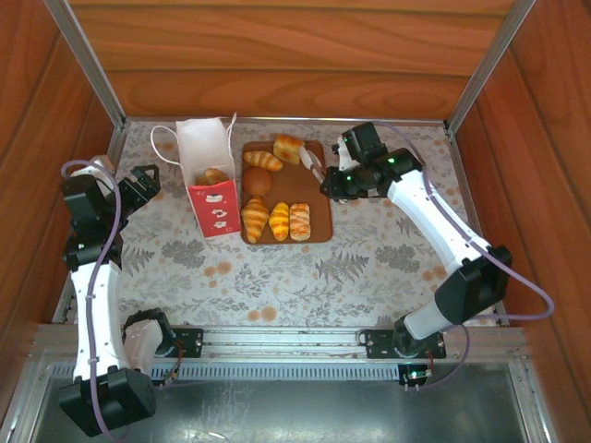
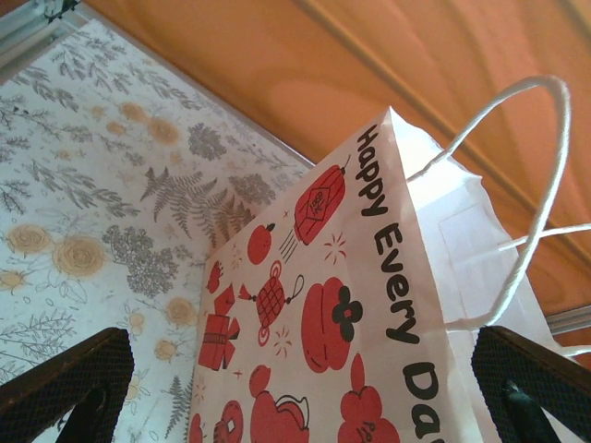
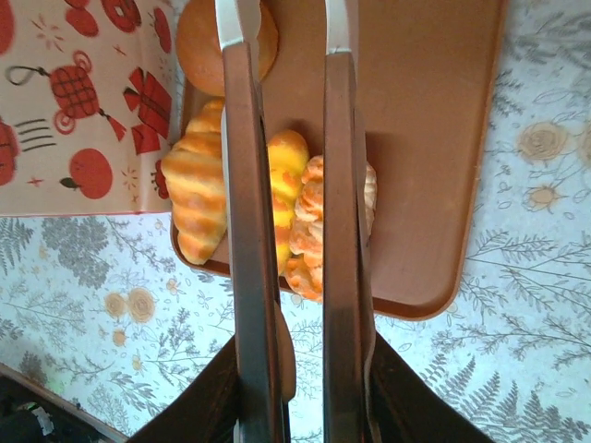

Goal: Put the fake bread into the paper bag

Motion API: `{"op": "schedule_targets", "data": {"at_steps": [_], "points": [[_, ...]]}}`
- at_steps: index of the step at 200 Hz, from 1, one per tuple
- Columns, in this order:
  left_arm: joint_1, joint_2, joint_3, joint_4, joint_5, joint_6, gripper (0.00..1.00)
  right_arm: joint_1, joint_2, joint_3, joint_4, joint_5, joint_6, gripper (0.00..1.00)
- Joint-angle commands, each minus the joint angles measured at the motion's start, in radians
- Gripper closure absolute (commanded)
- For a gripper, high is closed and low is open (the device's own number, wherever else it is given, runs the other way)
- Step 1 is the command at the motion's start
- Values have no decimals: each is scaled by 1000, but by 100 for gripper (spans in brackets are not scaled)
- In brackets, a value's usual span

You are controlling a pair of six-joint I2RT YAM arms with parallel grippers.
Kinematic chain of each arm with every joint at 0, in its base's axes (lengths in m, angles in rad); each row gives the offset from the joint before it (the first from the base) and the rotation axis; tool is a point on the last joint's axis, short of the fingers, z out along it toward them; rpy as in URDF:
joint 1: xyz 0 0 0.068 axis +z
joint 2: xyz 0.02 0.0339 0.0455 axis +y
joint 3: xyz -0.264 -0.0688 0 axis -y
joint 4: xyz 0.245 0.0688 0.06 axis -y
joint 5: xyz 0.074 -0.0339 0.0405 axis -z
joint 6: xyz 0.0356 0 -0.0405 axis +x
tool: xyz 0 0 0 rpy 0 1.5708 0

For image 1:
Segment grey slotted cable duct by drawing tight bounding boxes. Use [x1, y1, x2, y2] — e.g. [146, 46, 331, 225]
[45, 362, 513, 382]

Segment aluminium front rail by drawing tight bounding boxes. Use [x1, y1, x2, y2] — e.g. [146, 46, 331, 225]
[30, 324, 527, 361]

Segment small striped fake bread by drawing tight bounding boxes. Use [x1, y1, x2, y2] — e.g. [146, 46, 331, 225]
[202, 167, 231, 186]

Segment circuit board with green light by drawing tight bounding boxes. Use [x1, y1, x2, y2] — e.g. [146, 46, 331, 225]
[399, 363, 435, 387]

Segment white and red paper bag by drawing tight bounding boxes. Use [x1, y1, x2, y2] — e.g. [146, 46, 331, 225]
[150, 112, 243, 240]

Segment long striped fake bread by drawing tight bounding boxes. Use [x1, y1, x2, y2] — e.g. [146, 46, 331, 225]
[242, 150, 284, 173]

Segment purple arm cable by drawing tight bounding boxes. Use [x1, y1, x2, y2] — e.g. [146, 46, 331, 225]
[380, 122, 555, 391]
[61, 159, 179, 439]

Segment brown tray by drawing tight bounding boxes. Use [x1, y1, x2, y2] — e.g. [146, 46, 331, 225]
[240, 139, 334, 245]

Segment square fake toast cube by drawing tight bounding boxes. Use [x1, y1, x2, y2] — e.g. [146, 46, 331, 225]
[272, 133, 307, 165]

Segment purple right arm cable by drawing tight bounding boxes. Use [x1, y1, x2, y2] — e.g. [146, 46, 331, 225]
[380, 122, 555, 391]

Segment yellow striped fake bread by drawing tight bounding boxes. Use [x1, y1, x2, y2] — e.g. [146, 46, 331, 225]
[268, 201, 291, 242]

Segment floral tablecloth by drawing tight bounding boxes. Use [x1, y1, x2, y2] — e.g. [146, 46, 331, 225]
[57, 120, 502, 327]

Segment large golden fake croissant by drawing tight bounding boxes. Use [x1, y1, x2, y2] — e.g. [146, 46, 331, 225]
[240, 195, 271, 245]

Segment metal tongs with white tips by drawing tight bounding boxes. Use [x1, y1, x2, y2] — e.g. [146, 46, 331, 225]
[297, 146, 330, 186]

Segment round brown fake bun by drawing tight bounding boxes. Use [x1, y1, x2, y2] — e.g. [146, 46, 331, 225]
[242, 166, 273, 196]

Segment aluminium frame post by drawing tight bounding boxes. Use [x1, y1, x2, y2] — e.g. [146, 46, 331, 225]
[445, 0, 537, 133]
[43, 0, 127, 133]

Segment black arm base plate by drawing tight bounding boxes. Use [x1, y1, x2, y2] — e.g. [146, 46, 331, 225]
[151, 327, 204, 359]
[364, 328, 448, 360]

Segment aluminium table edge rail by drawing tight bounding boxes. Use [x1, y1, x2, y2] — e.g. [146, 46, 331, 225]
[443, 120, 512, 327]
[124, 116, 449, 125]

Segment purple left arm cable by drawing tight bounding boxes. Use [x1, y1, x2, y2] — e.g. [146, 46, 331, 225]
[61, 159, 179, 439]

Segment shiny metal sheet panel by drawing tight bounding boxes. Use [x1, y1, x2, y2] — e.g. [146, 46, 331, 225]
[27, 377, 532, 443]

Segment pink striped fake bread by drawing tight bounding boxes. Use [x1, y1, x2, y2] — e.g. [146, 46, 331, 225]
[288, 202, 311, 242]

